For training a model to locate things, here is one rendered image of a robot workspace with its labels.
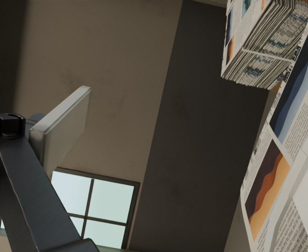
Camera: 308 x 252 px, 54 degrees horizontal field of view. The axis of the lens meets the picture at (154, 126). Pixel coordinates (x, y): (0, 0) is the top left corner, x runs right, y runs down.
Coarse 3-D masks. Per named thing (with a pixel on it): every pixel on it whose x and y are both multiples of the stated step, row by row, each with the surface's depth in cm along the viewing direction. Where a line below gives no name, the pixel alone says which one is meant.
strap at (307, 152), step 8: (304, 144) 18; (304, 152) 18; (296, 160) 18; (304, 160) 17; (296, 168) 18; (304, 168) 18; (288, 176) 19; (296, 176) 18; (288, 184) 18; (296, 184) 18; (288, 192) 18; (280, 200) 19; (288, 200) 18; (280, 208) 19; (272, 216) 20; (280, 216) 19; (272, 224) 20; (272, 232) 20; (272, 240) 20; (264, 248) 21; (272, 248) 20
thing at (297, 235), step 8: (296, 224) 24; (288, 232) 25; (296, 232) 24; (304, 232) 23; (288, 240) 25; (296, 240) 24; (304, 240) 23; (280, 248) 26; (288, 248) 24; (296, 248) 23; (304, 248) 23
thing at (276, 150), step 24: (288, 72) 34; (288, 96) 32; (288, 120) 30; (264, 144) 35; (288, 144) 29; (264, 168) 33; (288, 168) 28; (240, 192) 41; (264, 192) 32; (264, 216) 30; (288, 216) 26; (264, 240) 29
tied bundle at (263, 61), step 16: (272, 0) 75; (288, 0) 74; (304, 0) 75; (272, 16) 77; (288, 16) 76; (304, 16) 75; (256, 32) 84; (272, 32) 82; (288, 32) 81; (256, 48) 90; (272, 48) 88; (288, 48) 88; (240, 64) 99; (256, 64) 97; (272, 64) 95; (288, 64) 94; (240, 80) 107; (256, 80) 105; (272, 80) 103
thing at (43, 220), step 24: (0, 120) 12; (24, 120) 12; (0, 144) 12; (24, 144) 12; (0, 168) 11; (24, 168) 11; (0, 192) 11; (24, 192) 10; (48, 192) 10; (24, 216) 9; (48, 216) 9; (24, 240) 9; (48, 240) 8; (72, 240) 8
